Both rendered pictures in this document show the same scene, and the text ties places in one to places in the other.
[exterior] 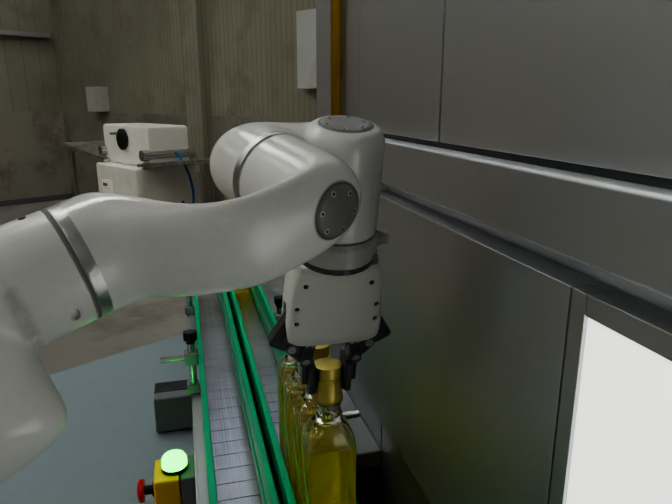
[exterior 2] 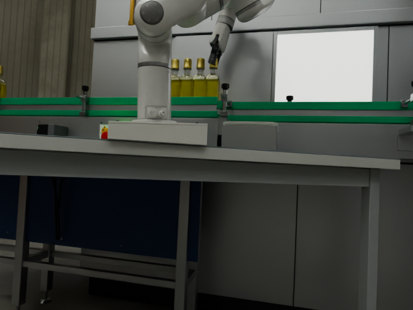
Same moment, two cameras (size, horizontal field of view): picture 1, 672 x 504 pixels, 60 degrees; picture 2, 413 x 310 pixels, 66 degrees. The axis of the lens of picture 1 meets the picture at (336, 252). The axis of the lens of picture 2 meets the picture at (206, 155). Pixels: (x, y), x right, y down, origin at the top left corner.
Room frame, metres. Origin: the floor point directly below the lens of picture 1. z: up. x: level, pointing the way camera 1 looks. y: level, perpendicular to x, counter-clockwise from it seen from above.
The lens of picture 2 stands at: (-0.04, 1.20, 0.70)
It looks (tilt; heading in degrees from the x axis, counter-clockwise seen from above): 2 degrees up; 298
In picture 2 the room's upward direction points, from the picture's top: 3 degrees clockwise
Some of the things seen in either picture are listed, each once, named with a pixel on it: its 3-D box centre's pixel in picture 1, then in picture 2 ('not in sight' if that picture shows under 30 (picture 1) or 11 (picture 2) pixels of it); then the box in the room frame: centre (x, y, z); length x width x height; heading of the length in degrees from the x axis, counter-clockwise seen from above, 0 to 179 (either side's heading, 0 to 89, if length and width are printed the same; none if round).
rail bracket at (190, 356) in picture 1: (179, 363); (81, 100); (1.05, 0.31, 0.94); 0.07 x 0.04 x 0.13; 105
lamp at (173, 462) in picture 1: (174, 460); not in sight; (0.88, 0.28, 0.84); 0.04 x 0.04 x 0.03
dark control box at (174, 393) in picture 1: (174, 405); (51, 135); (1.15, 0.36, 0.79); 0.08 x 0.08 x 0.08; 15
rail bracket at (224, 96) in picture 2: not in sight; (225, 101); (0.48, 0.11, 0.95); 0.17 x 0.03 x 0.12; 105
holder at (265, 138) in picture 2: not in sight; (252, 141); (0.35, 0.15, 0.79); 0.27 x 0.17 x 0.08; 105
